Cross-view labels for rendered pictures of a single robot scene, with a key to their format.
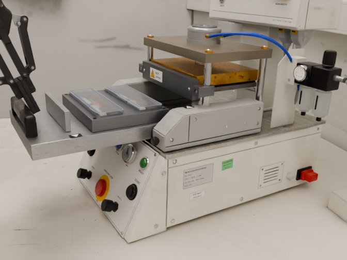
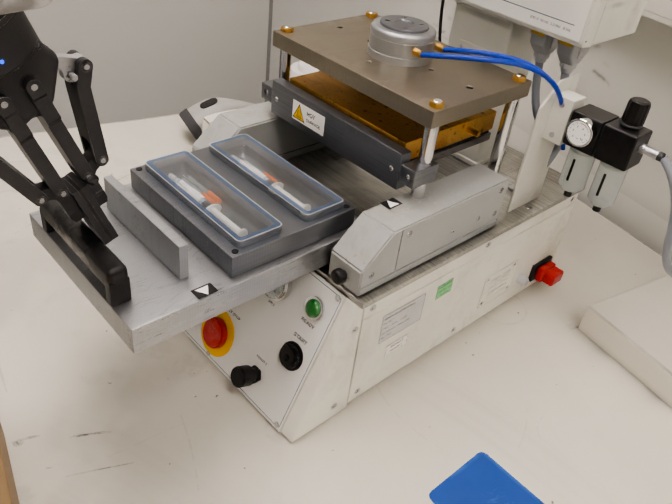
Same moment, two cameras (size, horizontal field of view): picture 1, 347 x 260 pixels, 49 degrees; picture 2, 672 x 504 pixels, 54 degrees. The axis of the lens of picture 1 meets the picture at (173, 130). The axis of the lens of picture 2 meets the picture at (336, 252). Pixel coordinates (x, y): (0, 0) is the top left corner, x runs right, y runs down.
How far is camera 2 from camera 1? 0.29 m
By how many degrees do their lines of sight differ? 21
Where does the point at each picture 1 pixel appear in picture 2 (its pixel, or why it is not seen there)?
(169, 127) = (368, 254)
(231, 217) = (440, 364)
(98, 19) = not seen: outside the picture
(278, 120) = (520, 197)
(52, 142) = (168, 314)
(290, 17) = (570, 21)
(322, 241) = (585, 398)
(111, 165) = not seen: hidden behind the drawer
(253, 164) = (478, 277)
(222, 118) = (448, 221)
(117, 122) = (273, 250)
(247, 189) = (462, 314)
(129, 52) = not seen: outside the picture
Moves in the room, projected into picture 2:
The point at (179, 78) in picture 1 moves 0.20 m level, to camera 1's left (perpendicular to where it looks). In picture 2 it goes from (368, 142) to (186, 140)
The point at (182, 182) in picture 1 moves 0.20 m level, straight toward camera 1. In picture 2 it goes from (378, 334) to (422, 486)
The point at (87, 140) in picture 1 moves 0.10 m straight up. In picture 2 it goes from (225, 295) to (226, 209)
